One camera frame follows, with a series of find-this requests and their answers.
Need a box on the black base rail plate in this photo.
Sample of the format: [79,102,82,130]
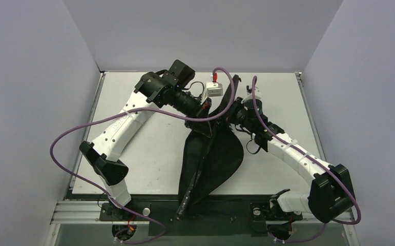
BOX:
[98,194,303,238]

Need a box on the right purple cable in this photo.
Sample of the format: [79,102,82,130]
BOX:
[251,75,362,244]

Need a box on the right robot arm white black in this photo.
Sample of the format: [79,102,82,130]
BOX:
[227,97,355,223]

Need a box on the black racket bag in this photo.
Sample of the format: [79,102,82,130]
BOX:
[178,74,244,213]

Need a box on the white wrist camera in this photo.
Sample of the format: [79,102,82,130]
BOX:
[202,81,223,98]
[244,86,261,101]

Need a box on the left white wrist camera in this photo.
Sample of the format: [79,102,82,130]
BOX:
[202,81,223,98]

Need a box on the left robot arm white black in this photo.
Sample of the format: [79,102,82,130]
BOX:
[79,59,223,220]

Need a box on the purple cable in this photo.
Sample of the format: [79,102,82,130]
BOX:
[251,75,362,244]
[50,67,236,244]

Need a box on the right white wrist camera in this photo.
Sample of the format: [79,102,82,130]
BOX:
[244,86,261,101]

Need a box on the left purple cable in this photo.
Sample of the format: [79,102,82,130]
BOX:
[50,67,236,244]

